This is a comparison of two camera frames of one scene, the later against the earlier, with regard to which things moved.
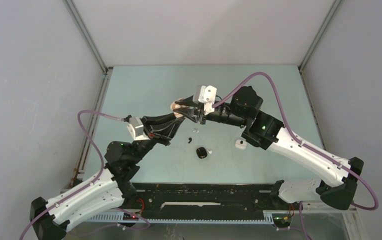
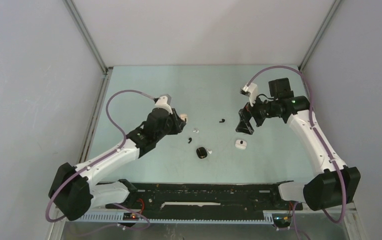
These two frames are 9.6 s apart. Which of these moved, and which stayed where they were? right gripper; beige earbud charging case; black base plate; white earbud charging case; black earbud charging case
Moved: beige earbud charging case; right gripper
Stayed: black base plate; white earbud charging case; black earbud charging case
